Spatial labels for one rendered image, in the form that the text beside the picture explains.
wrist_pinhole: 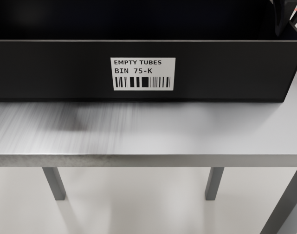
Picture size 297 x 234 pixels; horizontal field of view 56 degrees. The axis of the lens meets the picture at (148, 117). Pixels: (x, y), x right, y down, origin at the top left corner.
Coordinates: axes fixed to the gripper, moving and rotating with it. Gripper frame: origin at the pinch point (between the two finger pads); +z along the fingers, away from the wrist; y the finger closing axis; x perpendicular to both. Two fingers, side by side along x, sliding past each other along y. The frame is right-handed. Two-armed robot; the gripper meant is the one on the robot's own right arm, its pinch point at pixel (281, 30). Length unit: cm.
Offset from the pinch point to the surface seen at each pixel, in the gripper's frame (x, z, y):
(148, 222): -11, 89, 23
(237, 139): 16.7, 8.7, 9.6
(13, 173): -36, 88, 87
